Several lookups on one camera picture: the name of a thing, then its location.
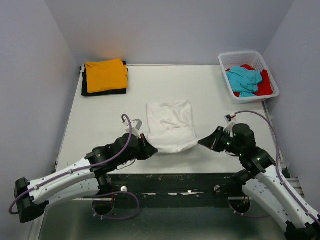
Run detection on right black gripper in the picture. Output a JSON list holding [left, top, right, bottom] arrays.
[[199, 125, 243, 156]]

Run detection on white t shirt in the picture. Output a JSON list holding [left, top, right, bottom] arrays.
[[146, 100, 199, 154]]

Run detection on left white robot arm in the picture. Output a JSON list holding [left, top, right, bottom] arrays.
[[13, 133, 158, 223]]

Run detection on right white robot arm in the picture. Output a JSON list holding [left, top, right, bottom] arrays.
[[198, 123, 320, 240]]

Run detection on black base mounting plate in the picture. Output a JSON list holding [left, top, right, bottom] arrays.
[[49, 172, 293, 210]]

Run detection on light blue t shirt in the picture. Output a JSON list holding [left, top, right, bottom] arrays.
[[226, 66, 263, 98]]

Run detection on red t shirt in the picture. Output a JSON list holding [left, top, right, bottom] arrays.
[[240, 64, 274, 97]]

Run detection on folded orange t shirt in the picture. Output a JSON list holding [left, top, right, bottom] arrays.
[[84, 58, 129, 94]]

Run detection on folded black t shirt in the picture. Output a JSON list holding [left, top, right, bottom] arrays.
[[80, 60, 129, 98]]

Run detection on white plastic basket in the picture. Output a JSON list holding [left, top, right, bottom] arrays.
[[218, 51, 280, 104]]

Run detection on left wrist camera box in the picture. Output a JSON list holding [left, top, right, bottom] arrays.
[[123, 119, 143, 138]]

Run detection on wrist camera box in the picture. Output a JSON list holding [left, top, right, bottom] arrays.
[[224, 113, 238, 134], [123, 119, 143, 138]]

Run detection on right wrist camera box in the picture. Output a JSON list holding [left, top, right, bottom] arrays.
[[224, 113, 238, 134]]

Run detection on aluminium frame rail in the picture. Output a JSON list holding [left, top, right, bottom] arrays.
[[38, 177, 306, 201]]

